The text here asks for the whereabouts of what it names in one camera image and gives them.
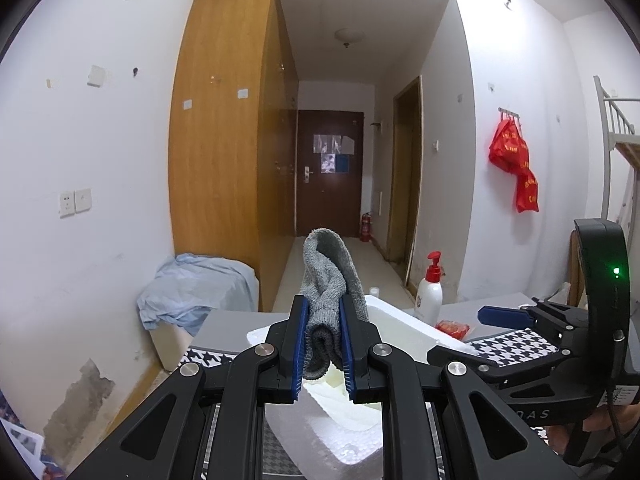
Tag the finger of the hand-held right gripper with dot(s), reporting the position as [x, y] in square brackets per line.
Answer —
[475, 357]
[505, 316]

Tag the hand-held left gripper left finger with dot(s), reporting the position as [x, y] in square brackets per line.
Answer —
[300, 350]

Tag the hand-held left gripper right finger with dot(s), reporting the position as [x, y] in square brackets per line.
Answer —
[347, 350]

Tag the white foam box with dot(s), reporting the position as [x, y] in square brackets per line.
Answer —
[400, 330]

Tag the grey sock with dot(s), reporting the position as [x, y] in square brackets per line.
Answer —
[325, 280]

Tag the person's right hand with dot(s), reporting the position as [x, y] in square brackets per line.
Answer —
[597, 420]

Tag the black white houndstooth cloth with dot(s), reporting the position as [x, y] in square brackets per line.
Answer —
[515, 347]

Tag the red snack packet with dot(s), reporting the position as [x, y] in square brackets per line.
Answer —
[452, 329]

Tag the clear plastic bag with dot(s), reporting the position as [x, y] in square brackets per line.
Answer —
[560, 294]

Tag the wooden planks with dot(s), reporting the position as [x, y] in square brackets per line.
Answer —
[576, 270]

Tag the white red pump bottle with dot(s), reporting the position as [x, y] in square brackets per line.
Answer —
[429, 300]

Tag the red fire extinguisher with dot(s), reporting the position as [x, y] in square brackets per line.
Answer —
[366, 227]

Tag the red plastic bag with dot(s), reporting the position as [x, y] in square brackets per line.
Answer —
[527, 192]
[509, 147]

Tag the white bin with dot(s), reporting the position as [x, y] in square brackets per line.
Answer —
[170, 350]

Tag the dark brown door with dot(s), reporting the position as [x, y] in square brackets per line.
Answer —
[330, 200]

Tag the grey metal bunk bed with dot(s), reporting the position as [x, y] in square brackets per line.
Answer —
[607, 125]

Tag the papers on door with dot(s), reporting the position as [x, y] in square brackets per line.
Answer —
[332, 150]

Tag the wooden wardrobe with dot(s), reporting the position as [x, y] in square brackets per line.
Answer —
[220, 135]

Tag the printed magazine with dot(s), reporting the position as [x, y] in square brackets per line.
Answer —
[25, 440]

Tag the ceiling lamp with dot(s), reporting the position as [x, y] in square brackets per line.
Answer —
[348, 36]

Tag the wooden side door frame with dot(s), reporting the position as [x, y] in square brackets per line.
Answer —
[416, 175]

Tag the metal wall hook rack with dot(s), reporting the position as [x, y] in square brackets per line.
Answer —
[510, 112]

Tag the small wall bracket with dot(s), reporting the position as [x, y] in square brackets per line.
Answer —
[377, 125]

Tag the white wall switch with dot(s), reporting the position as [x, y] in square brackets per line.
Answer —
[83, 199]

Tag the white wall socket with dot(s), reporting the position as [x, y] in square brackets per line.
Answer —
[66, 204]

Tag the white wall plate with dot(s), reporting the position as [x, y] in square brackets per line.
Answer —
[98, 75]

